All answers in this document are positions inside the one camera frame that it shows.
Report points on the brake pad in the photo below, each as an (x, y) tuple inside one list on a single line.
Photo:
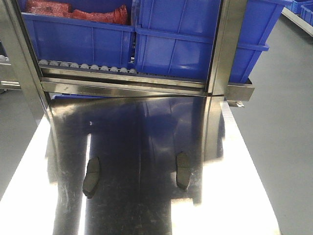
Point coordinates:
[(92, 177), (183, 172)]

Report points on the stainless steel rack frame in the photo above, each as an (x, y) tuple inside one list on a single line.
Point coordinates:
[(23, 72)]

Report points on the red bubble wrap bag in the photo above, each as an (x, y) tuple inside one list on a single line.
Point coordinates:
[(65, 10)]

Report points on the blue plastic bin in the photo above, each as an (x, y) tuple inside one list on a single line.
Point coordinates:
[(79, 41), (175, 37)]

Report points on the left blue plastic bin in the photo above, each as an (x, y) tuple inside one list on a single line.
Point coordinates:
[(79, 41)]

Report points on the roller conveyor track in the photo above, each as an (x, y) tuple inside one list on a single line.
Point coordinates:
[(84, 66)]

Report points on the right blue plastic bin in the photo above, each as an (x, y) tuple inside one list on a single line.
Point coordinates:
[(175, 37)]

